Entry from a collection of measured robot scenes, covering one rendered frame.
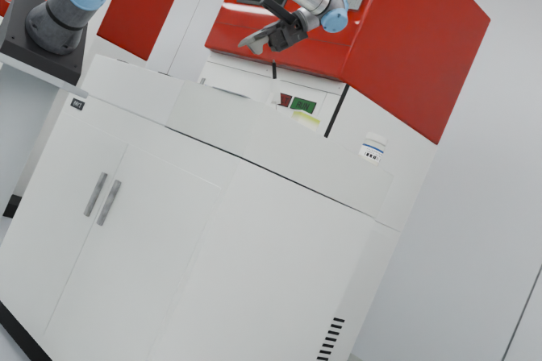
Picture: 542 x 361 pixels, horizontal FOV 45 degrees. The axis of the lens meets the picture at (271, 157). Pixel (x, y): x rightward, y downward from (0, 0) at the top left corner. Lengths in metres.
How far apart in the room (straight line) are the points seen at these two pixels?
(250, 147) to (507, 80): 2.39
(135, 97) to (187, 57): 3.66
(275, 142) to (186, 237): 0.33
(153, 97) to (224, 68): 0.88
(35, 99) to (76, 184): 0.39
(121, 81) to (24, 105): 0.40
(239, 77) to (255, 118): 1.11
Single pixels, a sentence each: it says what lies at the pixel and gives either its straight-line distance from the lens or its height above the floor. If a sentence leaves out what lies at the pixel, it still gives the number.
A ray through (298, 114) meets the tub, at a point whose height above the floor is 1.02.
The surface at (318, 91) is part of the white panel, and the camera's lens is 2.40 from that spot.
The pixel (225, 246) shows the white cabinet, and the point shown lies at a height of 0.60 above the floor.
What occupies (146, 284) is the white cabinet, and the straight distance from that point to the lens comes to 1.75.
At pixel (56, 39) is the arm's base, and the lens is 1.88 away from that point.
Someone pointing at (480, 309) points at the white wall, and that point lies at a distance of 3.51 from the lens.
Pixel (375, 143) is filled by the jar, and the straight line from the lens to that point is 2.05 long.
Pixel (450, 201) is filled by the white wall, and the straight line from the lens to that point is 3.69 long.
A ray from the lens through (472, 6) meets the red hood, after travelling 2.89.
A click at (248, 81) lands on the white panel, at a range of 2.67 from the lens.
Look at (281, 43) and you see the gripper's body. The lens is 2.00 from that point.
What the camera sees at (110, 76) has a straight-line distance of 2.22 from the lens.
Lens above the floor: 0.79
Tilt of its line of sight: 2 degrees up
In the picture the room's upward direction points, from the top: 24 degrees clockwise
